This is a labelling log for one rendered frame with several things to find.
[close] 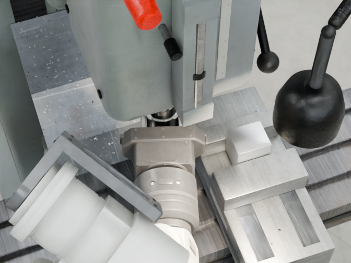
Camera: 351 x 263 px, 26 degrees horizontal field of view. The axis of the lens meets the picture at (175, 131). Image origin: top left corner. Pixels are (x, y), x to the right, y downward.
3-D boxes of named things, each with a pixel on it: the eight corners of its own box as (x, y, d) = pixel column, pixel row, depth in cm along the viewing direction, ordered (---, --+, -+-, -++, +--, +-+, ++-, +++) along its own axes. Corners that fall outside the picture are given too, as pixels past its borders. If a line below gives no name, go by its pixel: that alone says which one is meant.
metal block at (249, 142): (268, 163, 131) (271, 144, 126) (235, 173, 130) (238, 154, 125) (256, 140, 134) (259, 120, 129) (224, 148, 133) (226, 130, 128)
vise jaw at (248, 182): (305, 187, 129) (309, 175, 126) (223, 212, 127) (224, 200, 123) (291, 158, 133) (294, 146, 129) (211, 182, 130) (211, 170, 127)
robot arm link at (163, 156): (207, 117, 108) (213, 190, 101) (205, 154, 116) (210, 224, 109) (118, 120, 107) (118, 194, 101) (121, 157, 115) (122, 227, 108)
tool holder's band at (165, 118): (139, 111, 111) (139, 107, 110) (162, 93, 113) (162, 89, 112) (161, 130, 109) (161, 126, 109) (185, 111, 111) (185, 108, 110)
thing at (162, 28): (183, 59, 80) (183, 50, 79) (170, 62, 80) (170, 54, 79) (163, 19, 83) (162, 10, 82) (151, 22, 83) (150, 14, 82)
